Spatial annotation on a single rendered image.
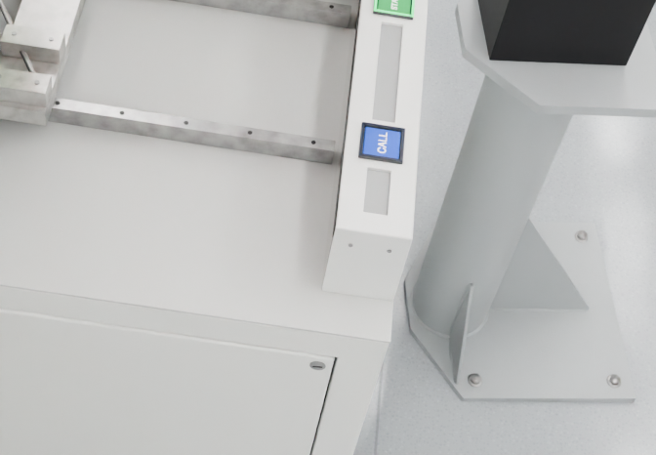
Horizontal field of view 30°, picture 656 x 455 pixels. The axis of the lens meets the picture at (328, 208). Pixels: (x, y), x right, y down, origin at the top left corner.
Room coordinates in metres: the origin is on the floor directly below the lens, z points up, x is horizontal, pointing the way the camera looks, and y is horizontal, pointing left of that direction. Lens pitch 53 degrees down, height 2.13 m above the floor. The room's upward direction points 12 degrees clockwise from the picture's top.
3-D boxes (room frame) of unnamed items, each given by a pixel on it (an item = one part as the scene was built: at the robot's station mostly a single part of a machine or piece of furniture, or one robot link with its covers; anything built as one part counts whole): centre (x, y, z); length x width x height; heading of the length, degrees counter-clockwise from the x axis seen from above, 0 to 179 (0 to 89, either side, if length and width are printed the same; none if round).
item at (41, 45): (1.12, 0.44, 0.89); 0.08 x 0.03 x 0.03; 94
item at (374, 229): (1.15, -0.04, 0.89); 0.55 x 0.09 x 0.14; 4
